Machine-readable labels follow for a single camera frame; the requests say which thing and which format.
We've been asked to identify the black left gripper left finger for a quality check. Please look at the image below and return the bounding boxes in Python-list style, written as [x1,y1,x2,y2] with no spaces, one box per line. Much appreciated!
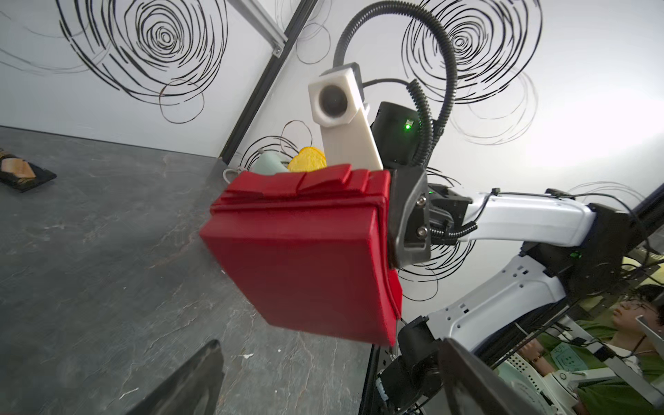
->
[127,339,225,415]

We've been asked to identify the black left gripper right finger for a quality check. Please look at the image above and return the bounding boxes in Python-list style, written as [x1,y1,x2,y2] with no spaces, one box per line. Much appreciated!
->
[437,338,539,415]

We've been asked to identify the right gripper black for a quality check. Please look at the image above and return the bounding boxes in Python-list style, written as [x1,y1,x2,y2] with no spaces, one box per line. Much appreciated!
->
[388,166,474,269]

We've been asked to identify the red jewelry box far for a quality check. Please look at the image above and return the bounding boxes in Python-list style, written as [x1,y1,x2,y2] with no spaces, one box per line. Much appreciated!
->
[200,164,402,346]

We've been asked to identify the yellow toast slice front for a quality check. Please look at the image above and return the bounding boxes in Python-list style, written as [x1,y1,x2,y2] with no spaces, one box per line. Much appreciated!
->
[287,147,327,173]

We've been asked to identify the mint green toaster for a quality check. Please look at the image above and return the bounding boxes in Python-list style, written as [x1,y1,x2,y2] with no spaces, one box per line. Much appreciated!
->
[222,150,290,184]

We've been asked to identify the small black snack packet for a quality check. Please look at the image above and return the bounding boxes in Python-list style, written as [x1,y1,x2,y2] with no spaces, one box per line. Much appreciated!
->
[1,149,57,193]

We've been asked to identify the black vertical frame post right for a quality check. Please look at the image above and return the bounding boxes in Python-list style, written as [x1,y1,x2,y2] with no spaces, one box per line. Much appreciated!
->
[220,0,319,164]

